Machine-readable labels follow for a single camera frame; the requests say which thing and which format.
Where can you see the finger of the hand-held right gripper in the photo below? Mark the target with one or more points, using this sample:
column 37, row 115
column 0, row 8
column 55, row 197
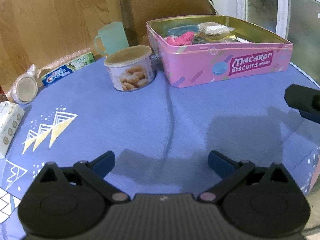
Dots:
column 305, row 97

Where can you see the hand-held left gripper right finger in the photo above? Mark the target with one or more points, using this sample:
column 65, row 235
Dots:
column 218, row 161

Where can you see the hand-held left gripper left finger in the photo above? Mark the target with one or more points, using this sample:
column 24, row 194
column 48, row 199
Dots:
column 105, row 163

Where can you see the pink biscuit tin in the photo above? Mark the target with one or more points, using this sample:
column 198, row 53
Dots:
column 225, row 62

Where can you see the clear noodle snack packet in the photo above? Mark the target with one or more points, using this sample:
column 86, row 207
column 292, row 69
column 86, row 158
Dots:
column 222, row 38

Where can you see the cotton swab pack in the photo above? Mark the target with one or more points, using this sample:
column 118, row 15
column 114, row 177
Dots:
column 213, row 28

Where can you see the pink fuzzy cloth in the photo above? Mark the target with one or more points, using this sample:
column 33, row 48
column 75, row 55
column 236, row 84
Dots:
column 181, row 39

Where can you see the blue plastic case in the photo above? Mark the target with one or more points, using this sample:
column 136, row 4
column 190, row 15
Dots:
column 180, row 30

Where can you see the blue printed tablecloth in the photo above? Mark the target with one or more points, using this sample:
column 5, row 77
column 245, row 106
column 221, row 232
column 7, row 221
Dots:
column 160, row 120

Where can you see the snack can with paper label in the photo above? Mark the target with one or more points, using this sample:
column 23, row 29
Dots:
column 130, row 72

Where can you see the toothpaste box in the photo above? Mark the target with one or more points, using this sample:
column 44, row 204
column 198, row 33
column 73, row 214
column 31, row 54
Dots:
column 67, row 70

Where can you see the large white tissue pack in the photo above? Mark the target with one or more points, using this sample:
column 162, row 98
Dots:
column 8, row 125

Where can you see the bagged disposable plastic cups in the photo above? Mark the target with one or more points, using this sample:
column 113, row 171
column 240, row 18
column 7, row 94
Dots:
column 25, row 88

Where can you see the green plastic cup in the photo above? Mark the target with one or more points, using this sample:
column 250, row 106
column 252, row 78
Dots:
column 112, row 38

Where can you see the wooden board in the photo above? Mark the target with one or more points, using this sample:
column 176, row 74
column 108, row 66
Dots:
column 55, row 17

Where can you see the white window frame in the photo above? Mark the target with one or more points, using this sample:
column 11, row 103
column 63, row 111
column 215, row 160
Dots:
column 282, row 2

